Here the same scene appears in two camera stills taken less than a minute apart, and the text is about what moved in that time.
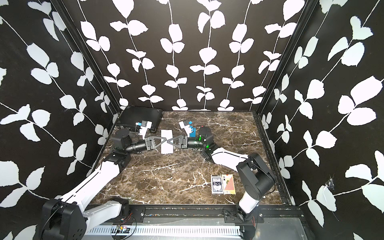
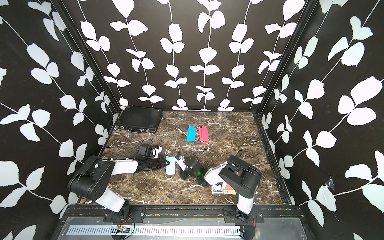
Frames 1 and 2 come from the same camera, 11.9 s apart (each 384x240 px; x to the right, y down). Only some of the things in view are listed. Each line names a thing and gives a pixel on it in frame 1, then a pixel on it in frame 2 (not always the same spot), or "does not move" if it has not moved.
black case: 132,115 does not move
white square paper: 166,147 → 170,169
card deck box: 228,185 does not move
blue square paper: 193,134 does not move
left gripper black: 150,139 → 160,159
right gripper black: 184,144 → 182,173
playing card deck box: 217,184 does not move
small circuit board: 120,229 does not move
